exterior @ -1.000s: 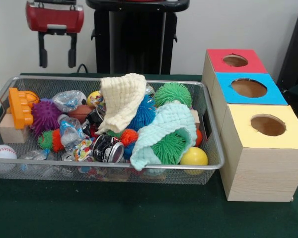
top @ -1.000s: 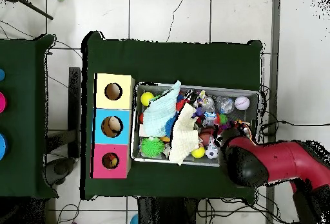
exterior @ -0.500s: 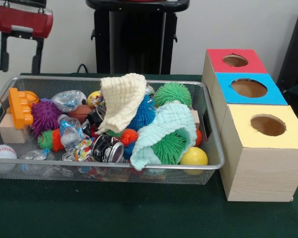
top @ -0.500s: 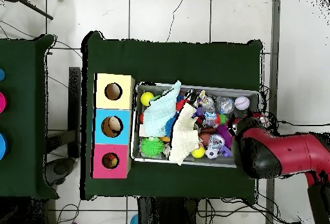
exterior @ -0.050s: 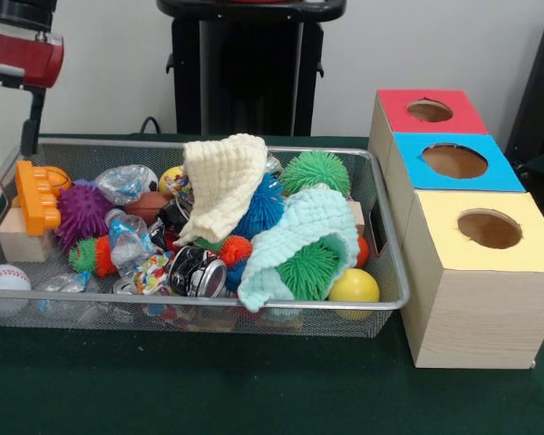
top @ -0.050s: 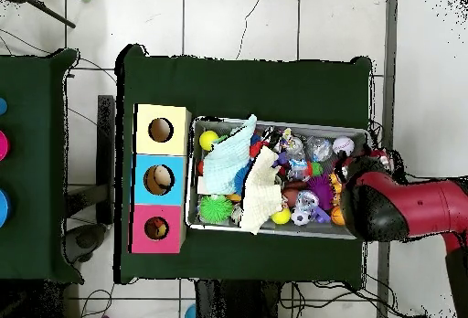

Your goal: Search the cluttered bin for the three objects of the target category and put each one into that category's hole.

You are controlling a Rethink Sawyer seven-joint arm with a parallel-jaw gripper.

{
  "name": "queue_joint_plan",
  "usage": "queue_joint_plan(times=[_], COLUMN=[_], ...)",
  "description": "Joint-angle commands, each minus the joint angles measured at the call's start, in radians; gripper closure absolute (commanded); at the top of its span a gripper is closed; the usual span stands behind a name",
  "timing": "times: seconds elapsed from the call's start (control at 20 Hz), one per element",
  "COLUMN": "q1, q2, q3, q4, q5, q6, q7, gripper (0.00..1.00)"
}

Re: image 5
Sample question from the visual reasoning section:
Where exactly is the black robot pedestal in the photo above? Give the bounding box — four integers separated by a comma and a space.
156, 0, 348, 137

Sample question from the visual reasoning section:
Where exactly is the wooden box with three holes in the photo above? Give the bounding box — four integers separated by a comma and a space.
367, 89, 544, 371

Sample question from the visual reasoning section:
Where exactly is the clear mesh bin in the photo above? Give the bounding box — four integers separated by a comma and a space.
0, 138, 412, 339

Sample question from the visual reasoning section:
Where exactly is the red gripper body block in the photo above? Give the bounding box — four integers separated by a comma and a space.
0, 26, 66, 96

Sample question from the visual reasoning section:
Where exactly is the yellow ball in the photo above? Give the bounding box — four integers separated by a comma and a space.
328, 267, 381, 304

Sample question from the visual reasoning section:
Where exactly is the orange toy building brick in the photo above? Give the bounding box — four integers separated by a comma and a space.
14, 160, 63, 237

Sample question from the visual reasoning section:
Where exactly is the large blue spiky ball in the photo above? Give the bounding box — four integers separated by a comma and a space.
230, 171, 286, 241

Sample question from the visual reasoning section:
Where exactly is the black standing panel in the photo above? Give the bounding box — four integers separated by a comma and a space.
502, 7, 544, 158

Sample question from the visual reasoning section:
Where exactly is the white baseball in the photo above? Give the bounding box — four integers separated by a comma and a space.
0, 265, 32, 317

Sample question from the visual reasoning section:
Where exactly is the mint knitted cloth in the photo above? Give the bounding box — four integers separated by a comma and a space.
238, 188, 359, 314

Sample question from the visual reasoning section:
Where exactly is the purple spiky ball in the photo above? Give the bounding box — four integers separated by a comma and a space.
53, 180, 117, 250

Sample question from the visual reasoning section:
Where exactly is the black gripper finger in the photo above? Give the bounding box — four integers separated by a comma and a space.
20, 88, 48, 158

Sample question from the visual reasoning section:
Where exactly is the green spiky ball with eyes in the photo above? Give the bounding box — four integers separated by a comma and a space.
280, 150, 350, 197

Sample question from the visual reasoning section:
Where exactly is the cream knitted cloth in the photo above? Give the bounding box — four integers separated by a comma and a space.
174, 133, 268, 248

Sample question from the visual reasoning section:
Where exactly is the multicolour spiky caterpillar toy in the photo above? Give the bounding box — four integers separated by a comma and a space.
67, 235, 119, 278

